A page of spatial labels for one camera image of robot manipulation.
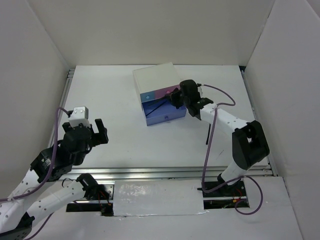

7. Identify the white glossy cover sheet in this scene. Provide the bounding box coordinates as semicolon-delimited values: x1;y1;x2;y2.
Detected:
113;179;205;217

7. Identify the aluminium front rail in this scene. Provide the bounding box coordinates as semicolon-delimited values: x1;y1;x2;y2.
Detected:
62;165;274;181

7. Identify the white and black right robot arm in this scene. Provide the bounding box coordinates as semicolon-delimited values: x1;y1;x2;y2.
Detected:
164;79;270;196

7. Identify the aluminium rail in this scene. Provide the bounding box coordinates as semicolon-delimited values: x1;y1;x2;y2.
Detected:
46;67;76;148
62;165;274;181
239;65;279;177

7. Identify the thin black eyeliner brush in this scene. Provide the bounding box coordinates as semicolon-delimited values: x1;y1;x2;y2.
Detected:
145;101;166;117

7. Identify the purple-blue bottom drawer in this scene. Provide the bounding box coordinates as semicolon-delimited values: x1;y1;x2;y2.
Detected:
141;100;187;126

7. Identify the black fluffy makeup brush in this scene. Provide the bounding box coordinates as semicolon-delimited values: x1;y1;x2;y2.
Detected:
148;95;172;106

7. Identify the light blue small drawer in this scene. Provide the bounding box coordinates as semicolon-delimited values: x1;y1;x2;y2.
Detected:
140;91;156;103

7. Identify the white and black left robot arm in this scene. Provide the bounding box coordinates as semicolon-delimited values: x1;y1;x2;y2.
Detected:
0;119;110;240

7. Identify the white mini drawer cabinet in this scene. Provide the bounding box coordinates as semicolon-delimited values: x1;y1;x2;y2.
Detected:
132;62;181;110

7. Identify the pink drawer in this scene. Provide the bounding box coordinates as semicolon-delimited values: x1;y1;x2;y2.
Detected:
154;85;180;99

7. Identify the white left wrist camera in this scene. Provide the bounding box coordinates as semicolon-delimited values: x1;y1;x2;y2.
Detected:
68;106;91;128

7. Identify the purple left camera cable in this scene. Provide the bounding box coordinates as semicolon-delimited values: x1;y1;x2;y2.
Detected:
0;106;73;240

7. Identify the aluminium left side rail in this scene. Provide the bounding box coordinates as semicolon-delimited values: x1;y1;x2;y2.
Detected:
46;67;76;148

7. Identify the aluminium right side rail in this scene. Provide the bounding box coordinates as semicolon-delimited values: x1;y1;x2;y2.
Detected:
239;65;279;177

